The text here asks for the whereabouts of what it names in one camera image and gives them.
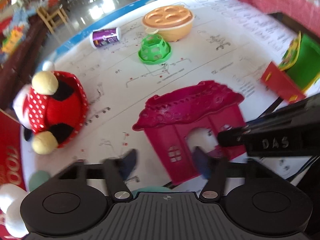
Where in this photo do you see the pink plastic toy house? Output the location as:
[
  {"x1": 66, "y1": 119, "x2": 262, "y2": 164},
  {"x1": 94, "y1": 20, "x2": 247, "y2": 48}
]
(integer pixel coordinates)
[{"x1": 132, "y1": 80, "x2": 247, "y2": 185}]

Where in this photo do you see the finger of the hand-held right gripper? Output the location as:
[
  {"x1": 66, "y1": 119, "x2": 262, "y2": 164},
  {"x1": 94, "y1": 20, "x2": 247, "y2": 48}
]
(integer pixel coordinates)
[{"x1": 217, "y1": 126, "x2": 253, "y2": 148}]

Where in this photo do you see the blue table mat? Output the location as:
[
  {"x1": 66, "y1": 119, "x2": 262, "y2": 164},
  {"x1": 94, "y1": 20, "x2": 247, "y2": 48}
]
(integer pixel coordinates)
[{"x1": 52, "y1": 0, "x2": 180, "y2": 63}]

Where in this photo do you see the red polka dot mouse plush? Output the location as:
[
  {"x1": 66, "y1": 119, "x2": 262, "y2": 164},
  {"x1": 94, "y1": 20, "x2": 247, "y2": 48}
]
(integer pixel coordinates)
[{"x1": 12, "y1": 61, "x2": 89, "y2": 155}]

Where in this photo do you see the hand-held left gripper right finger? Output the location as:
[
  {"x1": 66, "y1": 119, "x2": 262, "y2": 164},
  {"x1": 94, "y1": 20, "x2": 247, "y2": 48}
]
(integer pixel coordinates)
[{"x1": 192, "y1": 146, "x2": 292, "y2": 202}]

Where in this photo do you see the orange toy pot with lid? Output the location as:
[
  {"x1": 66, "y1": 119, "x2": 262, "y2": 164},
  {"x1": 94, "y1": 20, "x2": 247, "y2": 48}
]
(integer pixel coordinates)
[{"x1": 141, "y1": 5, "x2": 195, "y2": 42}]

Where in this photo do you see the green plastic basket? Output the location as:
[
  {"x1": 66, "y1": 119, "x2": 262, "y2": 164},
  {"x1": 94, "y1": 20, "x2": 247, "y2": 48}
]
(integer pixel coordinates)
[{"x1": 138, "y1": 34, "x2": 172, "y2": 65}]

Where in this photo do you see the wooden chair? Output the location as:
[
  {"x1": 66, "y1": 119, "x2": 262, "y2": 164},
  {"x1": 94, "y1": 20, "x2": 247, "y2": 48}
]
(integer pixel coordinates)
[{"x1": 37, "y1": 5, "x2": 69, "y2": 34}]

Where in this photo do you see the brown sofa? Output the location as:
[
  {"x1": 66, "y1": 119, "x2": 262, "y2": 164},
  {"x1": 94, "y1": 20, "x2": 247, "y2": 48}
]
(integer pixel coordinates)
[{"x1": 0, "y1": 15, "x2": 48, "y2": 110}]

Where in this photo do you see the red cardboard box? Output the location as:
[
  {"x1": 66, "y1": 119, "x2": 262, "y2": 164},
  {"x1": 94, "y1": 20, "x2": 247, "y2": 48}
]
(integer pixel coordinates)
[{"x1": 0, "y1": 110, "x2": 27, "y2": 240}]

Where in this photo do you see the light blue cloth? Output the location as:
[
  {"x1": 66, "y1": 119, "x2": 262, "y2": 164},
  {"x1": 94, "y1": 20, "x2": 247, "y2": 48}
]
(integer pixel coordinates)
[{"x1": 12, "y1": 9, "x2": 38, "y2": 25}]

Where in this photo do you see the green red toy box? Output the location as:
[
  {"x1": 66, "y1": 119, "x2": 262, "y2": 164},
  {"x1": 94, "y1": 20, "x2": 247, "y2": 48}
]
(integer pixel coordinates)
[{"x1": 260, "y1": 31, "x2": 320, "y2": 103}]

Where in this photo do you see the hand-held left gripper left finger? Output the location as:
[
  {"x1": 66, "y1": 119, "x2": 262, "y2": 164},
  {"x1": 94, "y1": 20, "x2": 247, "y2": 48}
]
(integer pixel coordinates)
[{"x1": 51, "y1": 149, "x2": 138, "y2": 203}]

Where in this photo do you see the purple white bottle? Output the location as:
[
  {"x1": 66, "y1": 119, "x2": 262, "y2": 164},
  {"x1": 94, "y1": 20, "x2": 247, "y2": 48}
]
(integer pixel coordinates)
[{"x1": 90, "y1": 26, "x2": 122, "y2": 49}]

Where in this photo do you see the yellow plastic toy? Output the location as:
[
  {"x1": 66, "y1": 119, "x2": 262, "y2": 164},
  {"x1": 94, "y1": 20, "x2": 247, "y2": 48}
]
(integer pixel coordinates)
[{"x1": 1, "y1": 27, "x2": 27, "y2": 53}]

